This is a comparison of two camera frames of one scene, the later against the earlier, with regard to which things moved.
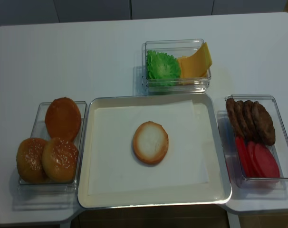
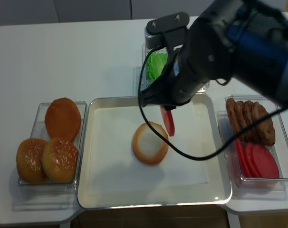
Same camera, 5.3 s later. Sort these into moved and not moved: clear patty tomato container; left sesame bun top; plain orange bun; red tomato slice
Moved: red tomato slice
Not moved: plain orange bun; left sesame bun top; clear patty tomato container
